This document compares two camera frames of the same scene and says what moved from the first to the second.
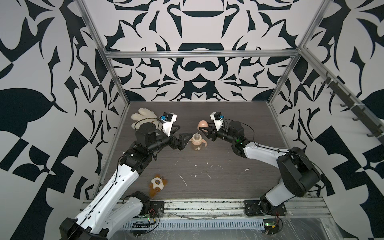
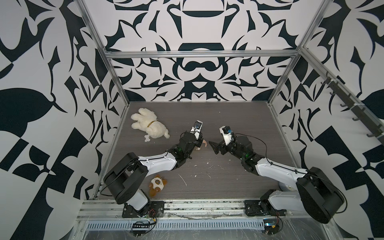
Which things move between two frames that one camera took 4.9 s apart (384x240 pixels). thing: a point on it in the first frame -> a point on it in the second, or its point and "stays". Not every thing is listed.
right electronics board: [271, 226] stays
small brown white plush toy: [157, 184] stays
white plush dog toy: [145, 115] stays
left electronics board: [139, 229] stays
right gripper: [211, 133] -> [216, 149]
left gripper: [174, 145] -> [198, 142]
